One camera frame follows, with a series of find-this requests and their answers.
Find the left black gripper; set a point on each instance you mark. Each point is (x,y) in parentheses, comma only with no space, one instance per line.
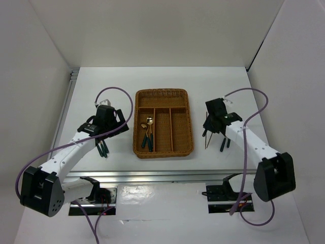
(120,117)

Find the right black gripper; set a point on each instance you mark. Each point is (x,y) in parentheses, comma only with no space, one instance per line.
(208,127)

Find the small gold spoon green handle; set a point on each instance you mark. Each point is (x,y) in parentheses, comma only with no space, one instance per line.
(146,137)

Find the large gold spoon green handle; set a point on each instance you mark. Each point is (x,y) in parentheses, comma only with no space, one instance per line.
(150,123)

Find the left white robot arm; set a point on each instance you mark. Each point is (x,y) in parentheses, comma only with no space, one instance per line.
(43,188)

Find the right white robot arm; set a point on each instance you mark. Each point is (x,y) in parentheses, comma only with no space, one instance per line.
(274,175)

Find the wicker cutlery tray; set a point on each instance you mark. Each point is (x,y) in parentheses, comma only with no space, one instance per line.
(172,127)

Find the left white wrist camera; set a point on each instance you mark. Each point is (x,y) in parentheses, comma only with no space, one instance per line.
(105,102)

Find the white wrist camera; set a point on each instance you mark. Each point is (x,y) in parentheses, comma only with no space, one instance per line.
(105,102)
(227,100)

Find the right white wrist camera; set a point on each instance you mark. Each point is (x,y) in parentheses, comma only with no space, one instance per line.
(227,100)

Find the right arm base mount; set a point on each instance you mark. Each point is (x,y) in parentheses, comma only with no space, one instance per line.
(221,197)

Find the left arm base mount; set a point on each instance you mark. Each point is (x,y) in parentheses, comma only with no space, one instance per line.
(100,200)

